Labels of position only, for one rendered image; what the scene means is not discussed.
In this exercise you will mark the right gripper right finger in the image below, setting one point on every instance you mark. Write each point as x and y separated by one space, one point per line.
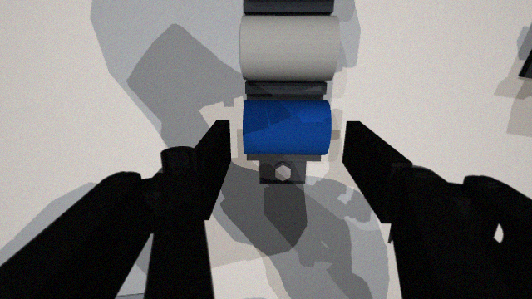
437 251

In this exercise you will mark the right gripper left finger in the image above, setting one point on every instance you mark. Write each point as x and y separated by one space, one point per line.
88 251

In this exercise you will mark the grey cylinder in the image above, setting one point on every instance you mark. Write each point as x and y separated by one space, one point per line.
289 48

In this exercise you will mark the blue cylinder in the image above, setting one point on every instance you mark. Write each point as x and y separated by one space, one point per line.
287 127

